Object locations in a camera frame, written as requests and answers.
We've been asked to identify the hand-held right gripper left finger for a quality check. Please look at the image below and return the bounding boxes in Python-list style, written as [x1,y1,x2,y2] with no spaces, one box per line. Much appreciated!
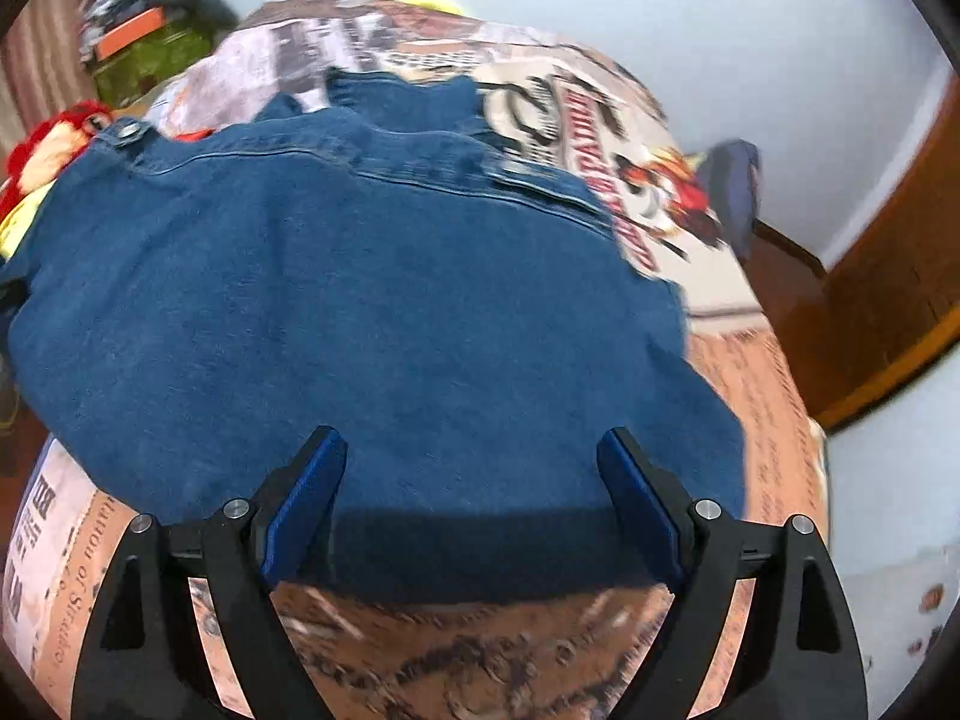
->
[73,426,350,720]

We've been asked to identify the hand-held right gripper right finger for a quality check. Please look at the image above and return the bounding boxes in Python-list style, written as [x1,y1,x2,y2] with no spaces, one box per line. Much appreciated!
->
[596,427,871,720]

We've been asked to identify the blue denim jacket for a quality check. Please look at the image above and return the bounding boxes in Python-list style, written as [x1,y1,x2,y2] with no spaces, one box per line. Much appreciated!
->
[0,69,747,605]

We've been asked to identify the dark grey bag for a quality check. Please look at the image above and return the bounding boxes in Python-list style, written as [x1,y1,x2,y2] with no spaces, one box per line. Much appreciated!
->
[688,139,763,260]

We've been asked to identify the brown wooden door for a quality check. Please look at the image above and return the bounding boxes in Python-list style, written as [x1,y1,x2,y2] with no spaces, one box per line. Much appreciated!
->
[772,75,960,432]

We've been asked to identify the printed newspaper-style blanket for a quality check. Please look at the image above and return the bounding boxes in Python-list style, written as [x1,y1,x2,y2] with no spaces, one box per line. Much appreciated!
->
[0,0,830,720]

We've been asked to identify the yellow garment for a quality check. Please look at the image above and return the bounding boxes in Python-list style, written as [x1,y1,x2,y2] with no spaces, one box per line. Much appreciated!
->
[0,199,42,260]

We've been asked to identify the red plush toy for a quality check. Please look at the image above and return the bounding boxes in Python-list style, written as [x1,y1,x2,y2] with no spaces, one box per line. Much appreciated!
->
[0,101,117,215]

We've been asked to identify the green bag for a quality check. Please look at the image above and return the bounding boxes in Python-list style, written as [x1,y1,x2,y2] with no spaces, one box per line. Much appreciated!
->
[90,15,220,107]

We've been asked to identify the orange box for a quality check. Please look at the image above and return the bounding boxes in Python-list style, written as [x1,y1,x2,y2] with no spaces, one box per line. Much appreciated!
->
[96,6,167,59]

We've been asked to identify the grey cloth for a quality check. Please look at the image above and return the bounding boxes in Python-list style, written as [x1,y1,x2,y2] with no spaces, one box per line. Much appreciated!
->
[166,0,242,35]

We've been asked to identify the brown striped curtain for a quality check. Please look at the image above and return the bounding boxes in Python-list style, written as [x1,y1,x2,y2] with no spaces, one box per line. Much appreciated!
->
[0,0,102,140]

